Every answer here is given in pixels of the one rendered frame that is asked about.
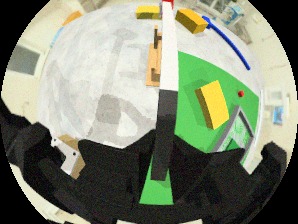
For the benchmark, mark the green putting mat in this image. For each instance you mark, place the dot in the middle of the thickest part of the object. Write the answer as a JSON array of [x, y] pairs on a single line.
[[194, 73]]

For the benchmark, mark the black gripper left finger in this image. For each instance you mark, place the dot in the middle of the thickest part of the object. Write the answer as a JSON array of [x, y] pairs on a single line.
[[132, 161]]

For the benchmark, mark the blue golf putter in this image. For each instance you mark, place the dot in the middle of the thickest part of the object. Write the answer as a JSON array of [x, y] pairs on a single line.
[[210, 25]]

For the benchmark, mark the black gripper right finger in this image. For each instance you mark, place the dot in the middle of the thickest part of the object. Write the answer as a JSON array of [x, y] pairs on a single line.
[[188, 166]]

